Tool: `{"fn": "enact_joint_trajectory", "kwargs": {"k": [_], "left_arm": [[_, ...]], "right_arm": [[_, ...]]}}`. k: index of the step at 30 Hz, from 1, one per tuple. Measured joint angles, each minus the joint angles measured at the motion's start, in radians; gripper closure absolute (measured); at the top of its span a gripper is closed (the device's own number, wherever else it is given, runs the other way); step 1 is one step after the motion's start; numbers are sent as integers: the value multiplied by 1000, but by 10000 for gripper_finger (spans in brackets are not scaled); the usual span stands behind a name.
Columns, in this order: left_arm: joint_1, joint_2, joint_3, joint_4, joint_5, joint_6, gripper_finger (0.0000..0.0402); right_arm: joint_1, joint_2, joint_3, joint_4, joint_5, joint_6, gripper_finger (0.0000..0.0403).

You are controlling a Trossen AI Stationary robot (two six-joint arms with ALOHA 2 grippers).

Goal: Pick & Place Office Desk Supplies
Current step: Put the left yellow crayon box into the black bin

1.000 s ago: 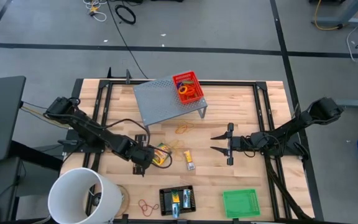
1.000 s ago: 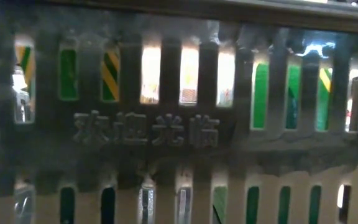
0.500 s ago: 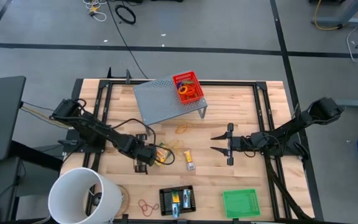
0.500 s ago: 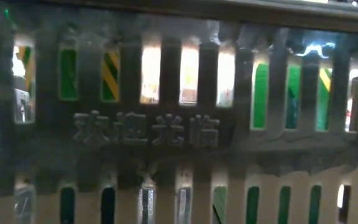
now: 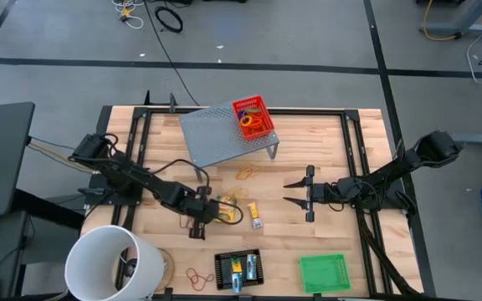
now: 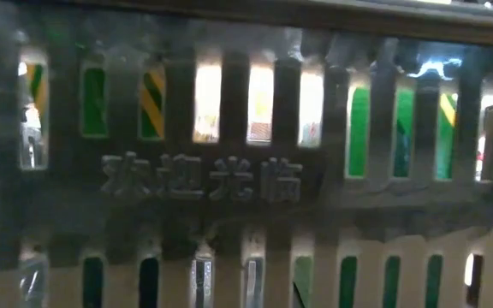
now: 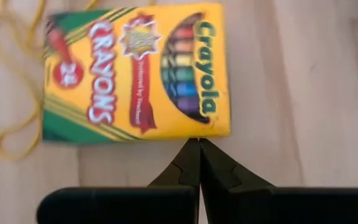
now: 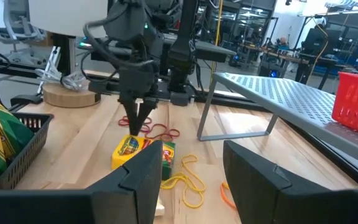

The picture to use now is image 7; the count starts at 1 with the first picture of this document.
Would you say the yellow rubber band bundle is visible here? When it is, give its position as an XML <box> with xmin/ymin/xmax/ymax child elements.
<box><xmin>0</xmin><ymin>0</ymin><xmax>102</xmax><ymax>162</ymax></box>

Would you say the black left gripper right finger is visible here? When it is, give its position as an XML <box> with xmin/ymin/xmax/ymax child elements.
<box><xmin>200</xmin><ymin>139</ymin><xmax>358</xmax><ymax>224</ymax></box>

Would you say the yellow Crayola crayon box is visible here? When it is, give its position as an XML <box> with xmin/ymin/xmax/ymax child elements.
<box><xmin>41</xmin><ymin>2</ymin><xmax>232</xmax><ymax>146</ymax></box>

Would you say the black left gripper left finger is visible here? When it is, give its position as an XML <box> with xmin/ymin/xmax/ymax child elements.
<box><xmin>37</xmin><ymin>138</ymin><xmax>201</xmax><ymax>224</ymax></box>

